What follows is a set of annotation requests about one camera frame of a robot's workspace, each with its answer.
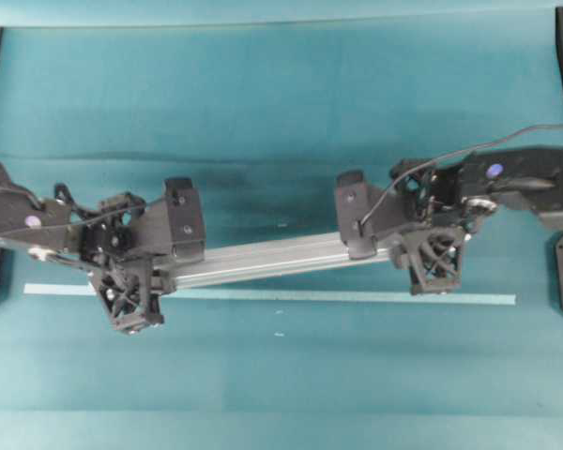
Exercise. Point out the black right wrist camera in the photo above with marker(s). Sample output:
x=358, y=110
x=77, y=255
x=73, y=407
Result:
x=354, y=199

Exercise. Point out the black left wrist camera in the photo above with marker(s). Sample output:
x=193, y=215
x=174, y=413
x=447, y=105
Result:
x=186, y=222

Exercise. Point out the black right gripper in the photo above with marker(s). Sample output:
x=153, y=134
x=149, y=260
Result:
x=431, y=247

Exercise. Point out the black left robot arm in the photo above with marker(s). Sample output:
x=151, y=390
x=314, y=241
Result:
x=47, y=229

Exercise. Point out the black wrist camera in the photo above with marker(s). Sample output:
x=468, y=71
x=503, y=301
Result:
x=186, y=222
x=354, y=199

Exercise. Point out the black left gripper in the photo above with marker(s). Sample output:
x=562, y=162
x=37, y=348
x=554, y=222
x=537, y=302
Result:
x=121, y=270

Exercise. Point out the silver aluminium extrusion rail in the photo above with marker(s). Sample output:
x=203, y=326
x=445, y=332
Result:
x=267, y=259

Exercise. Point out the light blue tape strip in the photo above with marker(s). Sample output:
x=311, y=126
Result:
x=469, y=299

